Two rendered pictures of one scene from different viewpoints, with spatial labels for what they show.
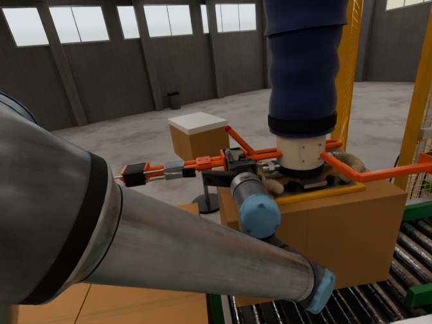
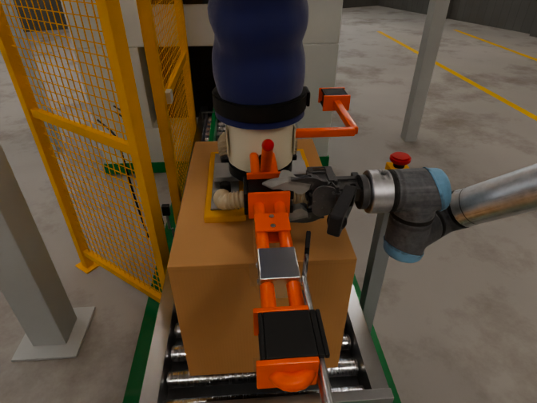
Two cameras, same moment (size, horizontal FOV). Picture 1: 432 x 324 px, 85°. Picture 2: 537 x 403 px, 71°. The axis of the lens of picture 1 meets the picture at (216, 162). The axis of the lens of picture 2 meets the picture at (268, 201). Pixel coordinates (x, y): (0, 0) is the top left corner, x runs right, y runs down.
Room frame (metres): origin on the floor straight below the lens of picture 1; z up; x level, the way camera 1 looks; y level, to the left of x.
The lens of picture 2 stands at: (0.79, 0.58, 1.64)
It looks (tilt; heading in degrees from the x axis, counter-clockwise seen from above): 34 degrees down; 270
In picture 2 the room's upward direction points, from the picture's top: straight up
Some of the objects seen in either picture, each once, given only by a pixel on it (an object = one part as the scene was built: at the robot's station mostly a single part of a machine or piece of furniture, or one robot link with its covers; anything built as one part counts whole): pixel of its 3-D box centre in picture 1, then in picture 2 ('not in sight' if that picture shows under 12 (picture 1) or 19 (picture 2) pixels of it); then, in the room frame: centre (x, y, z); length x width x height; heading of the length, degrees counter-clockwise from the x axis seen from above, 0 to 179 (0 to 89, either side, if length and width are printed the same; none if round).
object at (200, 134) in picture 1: (198, 137); not in sight; (2.37, 0.15, 0.82); 0.60 x 0.40 x 0.40; 25
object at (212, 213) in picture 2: not in sight; (225, 177); (0.90, -0.31, 1.11); 0.34 x 0.10 x 0.05; 94
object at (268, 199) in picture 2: (233, 159); (267, 194); (0.79, -0.07, 1.21); 0.10 x 0.08 x 0.06; 4
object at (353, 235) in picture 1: (293, 220); (258, 242); (0.81, -0.30, 0.89); 0.60 x 0.40 x 0.40; 93
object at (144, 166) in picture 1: (136, 173); (284, 345); (0.77, 0.28, 1.21); 0.08 x 0.07 x 0.05; 94
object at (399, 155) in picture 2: not in sight; (399, 161); (0.33, -0.57, 1.02); 0.07 x 0.07 x 0.04
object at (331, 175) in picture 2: (243, 175); (334, 190); (0.65, -0.08, 1.21); 0.12 x 0.09 x 0.08; 4
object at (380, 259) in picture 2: not in sight; (375, 270); (0.33, -0.57, 0.50); 0.07 x 0.07 x 1.00; 4
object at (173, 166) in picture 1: (175, 170); (277, 272); (0.77, 0.15, 1.21); 0.07 x 0.07 x 0.04; 4
